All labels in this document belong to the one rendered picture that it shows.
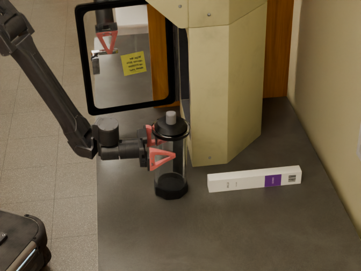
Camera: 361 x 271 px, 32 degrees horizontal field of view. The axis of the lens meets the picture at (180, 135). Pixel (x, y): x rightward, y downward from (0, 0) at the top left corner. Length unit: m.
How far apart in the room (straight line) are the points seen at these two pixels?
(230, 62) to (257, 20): 0.16
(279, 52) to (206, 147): 0.50
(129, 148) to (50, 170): 1.90
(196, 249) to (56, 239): 1.57
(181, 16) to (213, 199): 0.53
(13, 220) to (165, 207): 1.26
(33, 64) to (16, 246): 1.29
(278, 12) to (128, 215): 0.86
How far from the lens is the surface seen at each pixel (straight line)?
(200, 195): 1.86
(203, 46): 1.76
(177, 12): 1.71
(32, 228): 2.90
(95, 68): 2.06
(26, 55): 1.68
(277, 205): 1.84
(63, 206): 3.35
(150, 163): 1.73
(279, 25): 2.20
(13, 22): 1.68
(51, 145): 3.82
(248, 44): 1.87
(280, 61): 2.26
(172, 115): 1.72
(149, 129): 1.80
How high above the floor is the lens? 2.13
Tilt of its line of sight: 34 degrees down
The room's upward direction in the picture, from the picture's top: 2 degrees counter-clockwise
